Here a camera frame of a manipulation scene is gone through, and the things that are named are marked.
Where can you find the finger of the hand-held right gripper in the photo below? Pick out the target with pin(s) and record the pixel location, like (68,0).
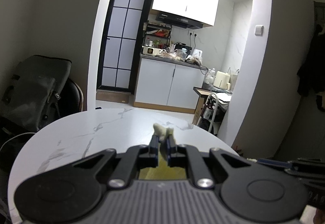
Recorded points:
(274,162)

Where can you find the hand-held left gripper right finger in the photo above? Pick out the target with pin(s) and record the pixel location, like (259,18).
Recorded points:
(170,150)

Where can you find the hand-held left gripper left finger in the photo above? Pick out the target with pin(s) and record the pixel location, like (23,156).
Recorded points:
(153,149)

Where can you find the yellow towel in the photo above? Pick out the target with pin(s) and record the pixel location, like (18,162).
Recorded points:
(162,132)

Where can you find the dark wine bottle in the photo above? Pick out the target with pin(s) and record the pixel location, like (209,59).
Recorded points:
(207,111)

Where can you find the white storage trolley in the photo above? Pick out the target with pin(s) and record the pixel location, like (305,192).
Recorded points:
(218,112)

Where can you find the white base cabinet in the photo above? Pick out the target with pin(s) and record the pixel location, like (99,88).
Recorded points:
(162,84)

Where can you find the brown door mat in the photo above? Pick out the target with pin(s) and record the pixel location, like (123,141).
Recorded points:
(111,95)

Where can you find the clear plastic bottles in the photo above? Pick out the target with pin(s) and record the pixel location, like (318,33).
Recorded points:
(210,76)

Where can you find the cream kitchen appliance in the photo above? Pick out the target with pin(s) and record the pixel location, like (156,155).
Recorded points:
(221,79)

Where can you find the dark chair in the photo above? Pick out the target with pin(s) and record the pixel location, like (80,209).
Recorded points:
(73,102)

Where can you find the pile of plastic food bags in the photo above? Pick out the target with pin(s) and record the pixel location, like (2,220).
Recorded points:
(180,57)

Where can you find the hanging dark jacket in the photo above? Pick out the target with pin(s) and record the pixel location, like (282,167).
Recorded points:
(312,74)

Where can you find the white cooking pot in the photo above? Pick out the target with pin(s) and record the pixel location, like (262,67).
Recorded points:
(151,50)

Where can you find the black spice rack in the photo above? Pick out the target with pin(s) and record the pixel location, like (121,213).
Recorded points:
(158,33)

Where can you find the black framed glass door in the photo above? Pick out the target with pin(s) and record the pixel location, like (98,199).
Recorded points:
(121,36)

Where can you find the black range hood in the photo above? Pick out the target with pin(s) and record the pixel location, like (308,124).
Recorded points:
(177,20)

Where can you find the grey backpack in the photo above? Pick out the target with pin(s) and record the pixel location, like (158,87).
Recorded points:
(30,86)

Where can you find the wall power socket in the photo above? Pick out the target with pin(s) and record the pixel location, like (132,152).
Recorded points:
(192,34)

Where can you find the wall light switch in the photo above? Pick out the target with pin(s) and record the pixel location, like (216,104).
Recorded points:
(259,30)

